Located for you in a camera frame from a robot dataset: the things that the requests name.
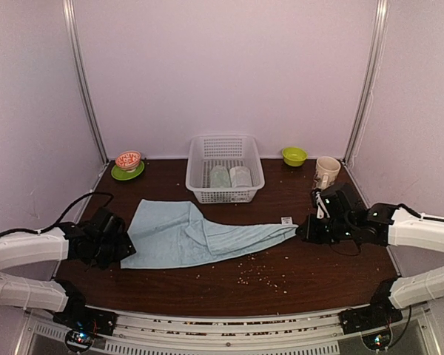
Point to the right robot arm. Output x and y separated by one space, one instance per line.
341 215

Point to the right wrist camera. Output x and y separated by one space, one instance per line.
317 201

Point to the left aluminium frame post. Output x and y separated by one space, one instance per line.
83 86

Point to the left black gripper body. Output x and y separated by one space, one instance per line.
108 252

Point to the green panda towel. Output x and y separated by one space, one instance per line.
219 178

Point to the rolled grey towel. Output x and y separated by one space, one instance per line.
240 176

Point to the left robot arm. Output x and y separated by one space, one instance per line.
98 242

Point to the light blue towel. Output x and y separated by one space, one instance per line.
168 235

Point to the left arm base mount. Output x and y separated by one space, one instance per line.
85 329

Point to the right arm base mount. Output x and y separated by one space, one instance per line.
373 322

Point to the lime green bowl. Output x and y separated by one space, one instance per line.
294 156

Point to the right aluminium frame post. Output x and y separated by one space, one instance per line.
375 53

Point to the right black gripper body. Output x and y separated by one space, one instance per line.
329 234

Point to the green plate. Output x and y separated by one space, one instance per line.
121 175

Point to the aluminium frame post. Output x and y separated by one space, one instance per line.
375 53
83 86

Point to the front aluminium rail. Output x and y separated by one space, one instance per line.
320 332

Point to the red patterned bowl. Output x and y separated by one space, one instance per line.
128 161

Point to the white plastic basket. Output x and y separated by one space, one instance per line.
208 151

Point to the cream printed mug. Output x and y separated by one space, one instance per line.
326 172

